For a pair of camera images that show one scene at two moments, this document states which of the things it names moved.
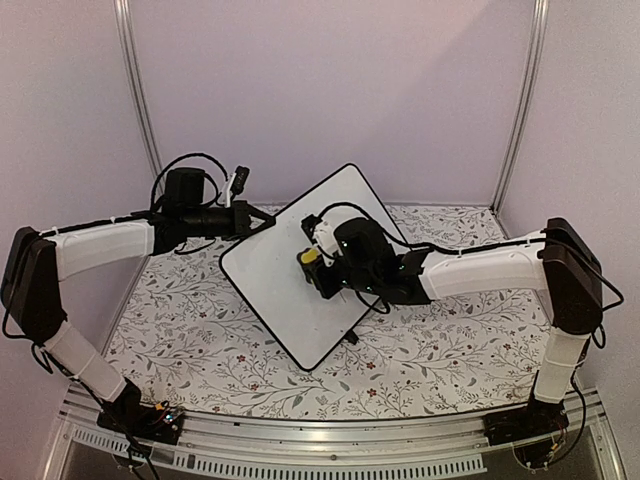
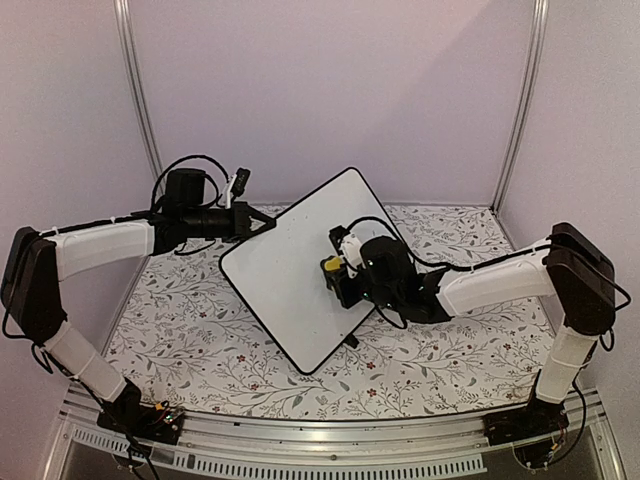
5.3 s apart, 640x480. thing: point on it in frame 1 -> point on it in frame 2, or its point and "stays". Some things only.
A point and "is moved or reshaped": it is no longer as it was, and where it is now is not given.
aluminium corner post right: [539, 42] stays
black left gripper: [241, 222] stays
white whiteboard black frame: [262, 265] stays
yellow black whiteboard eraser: [307, 256] is moved or reshaped
